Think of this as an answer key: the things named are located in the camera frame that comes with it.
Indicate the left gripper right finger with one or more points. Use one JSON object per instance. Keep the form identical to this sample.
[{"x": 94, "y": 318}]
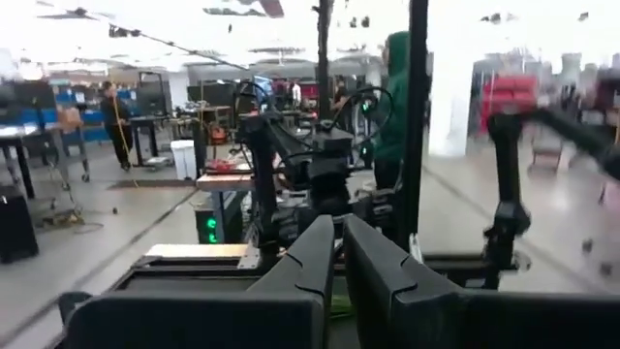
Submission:
[{"x": 373, "y": 271}]

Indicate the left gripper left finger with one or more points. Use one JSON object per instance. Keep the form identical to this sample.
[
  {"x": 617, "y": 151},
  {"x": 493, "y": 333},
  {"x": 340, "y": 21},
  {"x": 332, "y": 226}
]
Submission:
[{"x": 310, "y": 252}]

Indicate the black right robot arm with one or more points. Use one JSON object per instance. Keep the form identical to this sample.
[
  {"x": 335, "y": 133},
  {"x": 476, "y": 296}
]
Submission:
[{"x": 264, "y": 169}]

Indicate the person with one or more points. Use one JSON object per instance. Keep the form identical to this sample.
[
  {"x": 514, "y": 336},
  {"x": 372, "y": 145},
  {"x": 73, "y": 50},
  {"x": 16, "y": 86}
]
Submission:
[
  {"x": 340, "y": 94},
  {"x": 293, "y": 92},
  {"x": 114, "y": 111},
  {"x": 393, "y": 97}
]

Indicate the wooden top table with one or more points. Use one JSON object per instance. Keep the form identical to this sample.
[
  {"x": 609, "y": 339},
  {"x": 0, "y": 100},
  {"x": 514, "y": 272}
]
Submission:
[{"x": 223, "y": 182}]

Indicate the black computer tower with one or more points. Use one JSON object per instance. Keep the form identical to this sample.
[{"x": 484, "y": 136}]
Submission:
[{"x": 210, "y": 213}]

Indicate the black table mat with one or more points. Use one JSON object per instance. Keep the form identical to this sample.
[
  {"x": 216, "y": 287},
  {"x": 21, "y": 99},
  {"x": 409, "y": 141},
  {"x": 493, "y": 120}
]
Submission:
[{"x": 194, "y": 283}]

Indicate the black monitor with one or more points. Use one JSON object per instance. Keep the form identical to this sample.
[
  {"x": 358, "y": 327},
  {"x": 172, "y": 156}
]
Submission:
[
  {"x": 213, "y": 94},
  {"x": 152, "y": 97}
]

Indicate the white waste bin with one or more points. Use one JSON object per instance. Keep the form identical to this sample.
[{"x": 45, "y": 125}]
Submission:
[{"x": 184, "y": 160}]

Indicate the black work table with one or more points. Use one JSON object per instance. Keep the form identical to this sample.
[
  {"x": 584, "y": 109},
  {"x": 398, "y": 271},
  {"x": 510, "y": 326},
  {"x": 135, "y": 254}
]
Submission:
[
  {"x": 19, "y": 133},
  {"x": 145, "y": 118}
]

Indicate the red storage crates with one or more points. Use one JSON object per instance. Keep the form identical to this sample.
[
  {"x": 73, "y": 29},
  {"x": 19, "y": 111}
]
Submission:
[{"x": 508, "y": 94}]

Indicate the blue storage bins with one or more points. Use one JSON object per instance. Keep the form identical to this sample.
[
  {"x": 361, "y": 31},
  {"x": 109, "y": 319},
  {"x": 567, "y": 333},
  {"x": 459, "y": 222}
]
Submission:
[{"x": 94, "y": 118}]

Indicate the black cabinet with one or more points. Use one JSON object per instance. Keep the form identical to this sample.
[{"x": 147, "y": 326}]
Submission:
[{"x": 17, "y": 228}]

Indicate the white corner bracket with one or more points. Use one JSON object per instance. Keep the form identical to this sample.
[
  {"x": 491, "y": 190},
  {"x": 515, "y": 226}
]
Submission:
[{"x": 249, "y": 259}]

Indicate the black frame post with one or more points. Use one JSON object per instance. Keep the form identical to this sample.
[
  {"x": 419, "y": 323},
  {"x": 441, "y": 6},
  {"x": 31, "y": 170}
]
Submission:
[
  {"x": 415, "y": 121},
  {"x": 324, "y": 58}
]

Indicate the black table frame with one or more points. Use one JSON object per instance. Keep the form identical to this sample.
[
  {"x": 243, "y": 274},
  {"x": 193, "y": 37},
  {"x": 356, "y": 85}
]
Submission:
[{"x": 194, "y": 267}]

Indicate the black frame strut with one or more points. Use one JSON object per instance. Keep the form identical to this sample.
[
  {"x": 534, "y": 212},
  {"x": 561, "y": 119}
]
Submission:
[{"x": 507, "y": 194}]

